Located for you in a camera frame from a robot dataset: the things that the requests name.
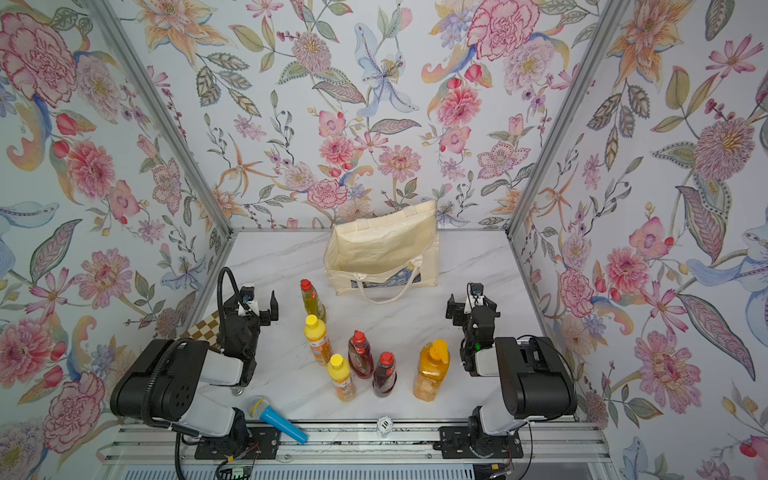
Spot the large orange dish soap bottle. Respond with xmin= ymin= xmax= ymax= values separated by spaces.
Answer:
xmin=413 ymin=339 xmax=451 ymax=402

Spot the dark red bottle front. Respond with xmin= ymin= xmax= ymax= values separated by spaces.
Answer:
xmin=372 ymin=352 xmax=397 ymax=397

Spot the orange bottle yellow cap rear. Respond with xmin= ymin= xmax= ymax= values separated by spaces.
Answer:
xmin=304 ymin=314 xmax=333 ymax=366

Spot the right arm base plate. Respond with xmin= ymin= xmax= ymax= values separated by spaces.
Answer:
xmin=433 ymin=426 xmax=524 ymax=461

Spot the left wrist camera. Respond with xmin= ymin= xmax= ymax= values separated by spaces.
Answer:
xmin=238 ymin=284 xmax=259 ymax=317

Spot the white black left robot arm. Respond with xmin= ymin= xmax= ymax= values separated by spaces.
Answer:
xmin=110 ymin=296 xmax=279 ymax=454

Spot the wooden checkerboard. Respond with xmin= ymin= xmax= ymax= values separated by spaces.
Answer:
xmin=181 ymin=312 xmax=220 ymax=350

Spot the orange bottle yellow cap front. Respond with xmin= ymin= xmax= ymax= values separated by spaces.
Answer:
xmin=327 ymin=354 xmax=356 ymax=402

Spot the cream canvas shopping bag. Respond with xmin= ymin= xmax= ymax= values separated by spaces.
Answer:
xmin=324 ymin=200 xmax=439 ymax=305

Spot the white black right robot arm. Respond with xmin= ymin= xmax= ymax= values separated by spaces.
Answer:
xmin=446 ymin=294 xmax=577 ymax=437

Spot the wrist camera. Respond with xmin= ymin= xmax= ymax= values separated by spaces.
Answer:
xmin=238 ymin=284 xmax=259 ymax=317
xmin=467 ymin=282 xmax=484 ymax=309

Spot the orange bottle yellow cap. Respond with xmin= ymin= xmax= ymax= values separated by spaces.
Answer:
xmin=304 ymin=314 xmax=333 ymax=366
xmin=327 ymin=354 xmax=356 ymax=402

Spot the dark red bottle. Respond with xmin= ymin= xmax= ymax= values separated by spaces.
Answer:
xmin=372 ymin=352 xmax=397 ymax=397
xmin=348 ymin=330 xmax=375 ymax=379

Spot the blue toy microphone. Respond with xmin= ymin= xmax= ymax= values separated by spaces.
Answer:
xmin=250 ymin=396 xmax=308 ymax=445

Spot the aluminium rail frame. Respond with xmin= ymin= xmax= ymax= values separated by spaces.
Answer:
xmin=96 ymin=419 xmax=618 ymax=479

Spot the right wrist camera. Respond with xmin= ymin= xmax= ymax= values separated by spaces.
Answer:
xmin=467 ymin=282 xmax=484 ymax=309

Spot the green dish soap bottle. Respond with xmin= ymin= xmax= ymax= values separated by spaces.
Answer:
xmin=300 ymin=279 xmax=327 ymax=322

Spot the green circuit board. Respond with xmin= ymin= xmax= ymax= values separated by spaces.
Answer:
xmin=216 ymin=465 xmax=252 ymax=480

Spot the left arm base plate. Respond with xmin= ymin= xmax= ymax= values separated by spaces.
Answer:
xmin=194 ymin=424 xmax=280 ymax=461

